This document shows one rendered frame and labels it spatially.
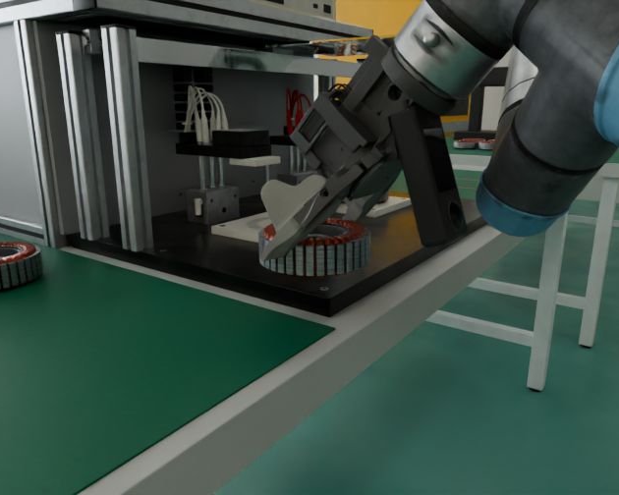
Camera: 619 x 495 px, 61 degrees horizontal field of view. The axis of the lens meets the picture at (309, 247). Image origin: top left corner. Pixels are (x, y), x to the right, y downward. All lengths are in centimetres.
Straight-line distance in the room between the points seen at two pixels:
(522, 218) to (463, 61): 14
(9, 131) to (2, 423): 61
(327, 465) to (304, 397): 110
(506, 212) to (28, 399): 40
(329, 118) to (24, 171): 60
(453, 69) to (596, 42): 10
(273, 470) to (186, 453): 118
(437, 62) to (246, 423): 30
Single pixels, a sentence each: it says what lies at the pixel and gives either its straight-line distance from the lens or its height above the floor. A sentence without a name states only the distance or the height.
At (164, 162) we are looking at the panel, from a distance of 96.
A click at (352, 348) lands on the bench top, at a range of 51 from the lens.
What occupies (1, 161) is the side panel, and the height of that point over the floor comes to 87.
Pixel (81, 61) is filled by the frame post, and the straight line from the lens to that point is 81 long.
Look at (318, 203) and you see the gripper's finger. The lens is 44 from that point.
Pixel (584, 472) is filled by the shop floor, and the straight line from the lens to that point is 170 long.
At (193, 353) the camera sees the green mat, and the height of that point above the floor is 75.
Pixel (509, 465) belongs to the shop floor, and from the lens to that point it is 165.
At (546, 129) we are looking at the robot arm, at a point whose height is 94.
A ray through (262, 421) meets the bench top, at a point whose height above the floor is 73.
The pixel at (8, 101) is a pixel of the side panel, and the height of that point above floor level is 96.
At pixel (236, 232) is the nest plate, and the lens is 77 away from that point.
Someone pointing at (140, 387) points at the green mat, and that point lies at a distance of 44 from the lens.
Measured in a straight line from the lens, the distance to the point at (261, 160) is 80.
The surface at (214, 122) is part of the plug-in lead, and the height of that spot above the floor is 93.
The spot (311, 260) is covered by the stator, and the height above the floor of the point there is 82.
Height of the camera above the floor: 96
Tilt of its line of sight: 16 degrees down
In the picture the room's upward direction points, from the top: straight up
